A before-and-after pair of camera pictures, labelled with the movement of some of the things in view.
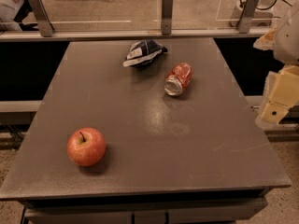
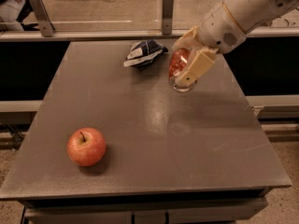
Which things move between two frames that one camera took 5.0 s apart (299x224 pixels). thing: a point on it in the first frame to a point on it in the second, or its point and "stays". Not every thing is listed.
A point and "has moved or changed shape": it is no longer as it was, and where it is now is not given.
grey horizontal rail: (129, 34) stays
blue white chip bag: (143, 53) stays
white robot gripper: (288, 44) to (218, 28)
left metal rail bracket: (43, 20) stays
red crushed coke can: (177, 79) has moved or changed shape
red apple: (86, 147) stays
